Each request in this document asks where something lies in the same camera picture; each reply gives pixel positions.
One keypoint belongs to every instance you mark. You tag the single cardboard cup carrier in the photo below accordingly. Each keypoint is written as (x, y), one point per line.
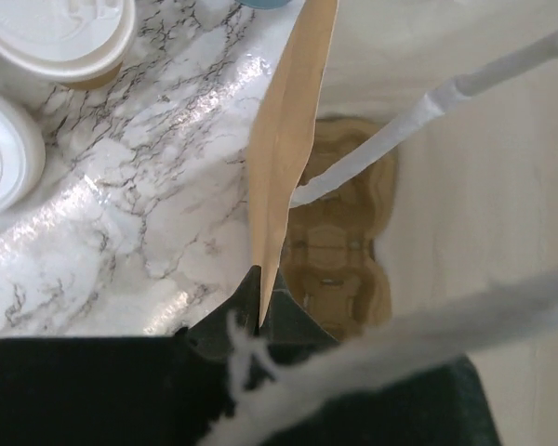
(328, 260)

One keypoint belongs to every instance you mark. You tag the brown paper coffee cup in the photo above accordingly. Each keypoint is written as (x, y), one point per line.
(96, 82)

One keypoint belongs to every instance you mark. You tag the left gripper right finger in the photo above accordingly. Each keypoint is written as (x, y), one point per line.
(443, 406)

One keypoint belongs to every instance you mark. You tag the blue plastic cup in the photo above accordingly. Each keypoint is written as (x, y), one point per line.
(264, 4)

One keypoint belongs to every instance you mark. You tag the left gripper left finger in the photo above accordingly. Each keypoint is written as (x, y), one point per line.
(124, 390)

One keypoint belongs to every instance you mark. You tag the brown paper bag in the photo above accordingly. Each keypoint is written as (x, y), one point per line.
(473, 253)

